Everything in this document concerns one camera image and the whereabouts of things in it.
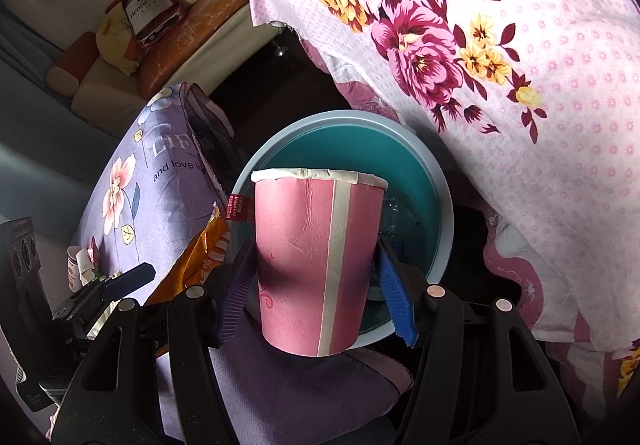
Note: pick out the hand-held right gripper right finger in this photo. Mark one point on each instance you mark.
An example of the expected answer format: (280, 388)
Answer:
(397, 300)

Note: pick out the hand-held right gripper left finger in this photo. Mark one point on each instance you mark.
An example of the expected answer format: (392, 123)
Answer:
(232, 300)

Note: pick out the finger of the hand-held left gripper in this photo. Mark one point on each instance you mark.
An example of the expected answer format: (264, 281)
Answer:
(127, 280)

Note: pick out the pink paper cup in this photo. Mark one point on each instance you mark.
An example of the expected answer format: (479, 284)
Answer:
(295, 265)

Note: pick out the blue plastic basin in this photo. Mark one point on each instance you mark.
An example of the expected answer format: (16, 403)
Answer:
(350, 150)

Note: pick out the orange snack wrapper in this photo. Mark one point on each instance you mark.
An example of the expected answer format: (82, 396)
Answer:
(200, 265)

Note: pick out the white orange paper tube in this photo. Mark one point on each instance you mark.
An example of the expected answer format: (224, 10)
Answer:
(77, 267)

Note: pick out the clear plastic bottle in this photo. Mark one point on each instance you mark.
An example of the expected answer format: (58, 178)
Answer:
(400, 215)

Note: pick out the red cloth tag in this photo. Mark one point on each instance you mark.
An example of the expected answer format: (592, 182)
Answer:
(237, 207)

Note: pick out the purple floral cloth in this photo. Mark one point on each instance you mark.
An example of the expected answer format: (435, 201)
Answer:
(130, 165)

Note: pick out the orange cream block cushion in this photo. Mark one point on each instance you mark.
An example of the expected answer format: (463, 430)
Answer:
(100, 80)

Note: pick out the pink floral blanket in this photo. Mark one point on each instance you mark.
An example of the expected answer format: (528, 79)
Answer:
(500, 125)

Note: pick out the yellow plush toy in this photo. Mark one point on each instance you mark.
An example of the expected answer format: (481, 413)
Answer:
(112, 35)

